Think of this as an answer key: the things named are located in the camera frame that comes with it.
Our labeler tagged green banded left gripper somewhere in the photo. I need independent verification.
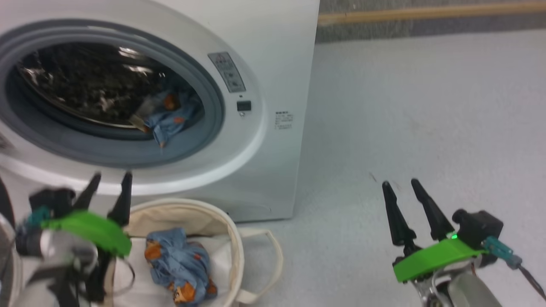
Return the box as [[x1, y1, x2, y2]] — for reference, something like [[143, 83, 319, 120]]
[[41, 171, 133, 258]]

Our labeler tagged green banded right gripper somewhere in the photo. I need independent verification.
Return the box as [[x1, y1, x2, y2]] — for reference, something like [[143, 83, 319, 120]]
[[382, 178, 487, 283]]

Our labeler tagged blue garment with orange print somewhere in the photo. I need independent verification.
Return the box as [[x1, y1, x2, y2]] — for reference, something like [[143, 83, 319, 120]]
[[144, 227, 218, 307], [129, 87, 203, 148]]

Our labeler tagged round dark glass washer door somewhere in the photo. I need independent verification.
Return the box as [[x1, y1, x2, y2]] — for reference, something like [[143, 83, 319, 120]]
[[0, 176, 14, 229]]

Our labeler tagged cream canvas laundry basket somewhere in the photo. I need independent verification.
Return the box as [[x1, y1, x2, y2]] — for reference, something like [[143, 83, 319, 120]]
[[102, 198, 284, 307]]

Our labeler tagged white front-load washing machine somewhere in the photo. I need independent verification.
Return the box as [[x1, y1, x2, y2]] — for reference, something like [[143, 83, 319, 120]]
[[0, 0, 320, 223]]

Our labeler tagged grey warning label sticker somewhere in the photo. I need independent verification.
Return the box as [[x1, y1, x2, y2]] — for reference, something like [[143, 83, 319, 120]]
[[208, 52, 247, 93]]

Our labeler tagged thin black cable loop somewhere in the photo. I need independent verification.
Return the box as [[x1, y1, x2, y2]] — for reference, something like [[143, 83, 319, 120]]
[[112, 255, 137, 295]]

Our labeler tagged black cable with teal plug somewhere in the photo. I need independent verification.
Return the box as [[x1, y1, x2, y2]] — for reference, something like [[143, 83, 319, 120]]
[[483, 236, 546, 300]]

